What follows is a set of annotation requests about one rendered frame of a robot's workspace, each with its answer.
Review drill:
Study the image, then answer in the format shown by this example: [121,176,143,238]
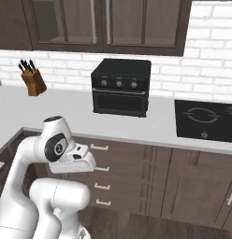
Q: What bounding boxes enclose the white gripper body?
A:
[48,151,97,175]

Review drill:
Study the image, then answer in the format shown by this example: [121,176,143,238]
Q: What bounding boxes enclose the brown side drawer front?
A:
[0,146,16,200]

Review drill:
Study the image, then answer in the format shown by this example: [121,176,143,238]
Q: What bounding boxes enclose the black toaster oven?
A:
[90,58,152,119]

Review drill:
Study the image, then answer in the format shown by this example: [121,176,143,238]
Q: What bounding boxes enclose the wooden knife block with knives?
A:
[17,58,48,97]

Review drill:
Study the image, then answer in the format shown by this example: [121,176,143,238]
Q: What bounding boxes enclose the brown base cupboard door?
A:
[160,148,232,231]

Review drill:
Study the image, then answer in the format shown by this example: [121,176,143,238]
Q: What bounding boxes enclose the black hob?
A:
[174,99,232,145]

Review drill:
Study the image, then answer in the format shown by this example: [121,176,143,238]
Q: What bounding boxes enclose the glass-front wall cupboard door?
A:
[103,0,193,58]
[22,0,106,53]

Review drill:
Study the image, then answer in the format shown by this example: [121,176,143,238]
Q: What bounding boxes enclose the silver wall cupboard door handle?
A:
[89,0,98,45]
[105,0,112,45]

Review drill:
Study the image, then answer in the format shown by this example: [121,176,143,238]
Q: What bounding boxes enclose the silver base cupboard door handle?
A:
[225,182,232,207]

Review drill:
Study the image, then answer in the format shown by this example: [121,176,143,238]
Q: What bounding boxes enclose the solid brown wall cupboard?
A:
[0,0,34,51]

